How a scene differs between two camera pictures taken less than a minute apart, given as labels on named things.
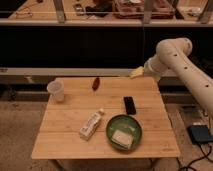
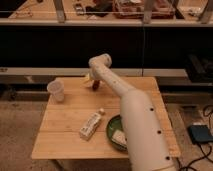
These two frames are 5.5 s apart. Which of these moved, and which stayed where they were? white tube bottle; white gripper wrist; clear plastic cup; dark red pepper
Moved: white gripper wrist
Stayed: white tube bottle; clear plastic cup; dark red pepper
